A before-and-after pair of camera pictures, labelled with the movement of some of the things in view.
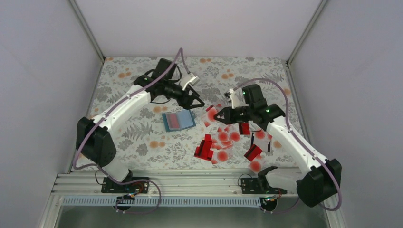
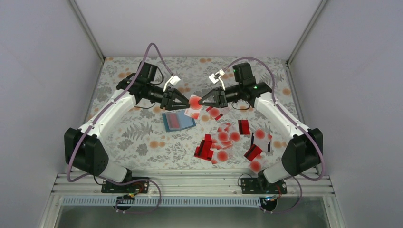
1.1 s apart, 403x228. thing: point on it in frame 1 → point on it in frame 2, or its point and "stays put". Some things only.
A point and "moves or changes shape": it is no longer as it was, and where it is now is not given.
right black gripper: [226, 110] → [223, 103]
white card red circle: [262, 139] stays put
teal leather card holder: [178, 120] stays put
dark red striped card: [244, 128] stays put
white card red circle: [211, 112] moves or changes shape
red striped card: [253, 153] stays put
